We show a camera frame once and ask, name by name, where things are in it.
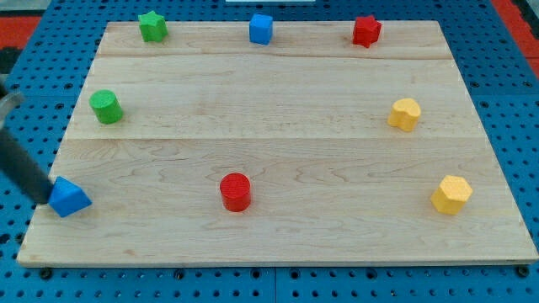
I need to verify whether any blue cube block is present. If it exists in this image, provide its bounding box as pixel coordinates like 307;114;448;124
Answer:
248;13;273;45

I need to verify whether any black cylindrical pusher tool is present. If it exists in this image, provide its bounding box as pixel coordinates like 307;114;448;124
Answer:
1;128;53;205

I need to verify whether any green cylinder block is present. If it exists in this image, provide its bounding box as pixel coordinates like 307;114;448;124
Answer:
89;89;123;125

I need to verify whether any blue triangle block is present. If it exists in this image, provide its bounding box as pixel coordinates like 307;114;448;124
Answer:
48;176;92;217

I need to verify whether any light wooden board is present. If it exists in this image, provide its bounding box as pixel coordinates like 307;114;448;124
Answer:
18;21;538;268

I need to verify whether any green star block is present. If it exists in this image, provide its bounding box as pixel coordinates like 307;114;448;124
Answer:
138;11;168;42

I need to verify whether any yellow heart block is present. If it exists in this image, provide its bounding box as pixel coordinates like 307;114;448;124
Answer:
387;98;421;132

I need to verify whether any yellow hexagon block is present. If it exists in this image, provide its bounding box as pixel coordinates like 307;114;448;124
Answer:
430;175;473;215

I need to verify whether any red cylinder block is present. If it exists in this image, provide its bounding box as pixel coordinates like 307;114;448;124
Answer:
219;173;251;212

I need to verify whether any red star block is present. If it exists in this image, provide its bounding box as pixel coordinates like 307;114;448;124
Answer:
352;15;382;48

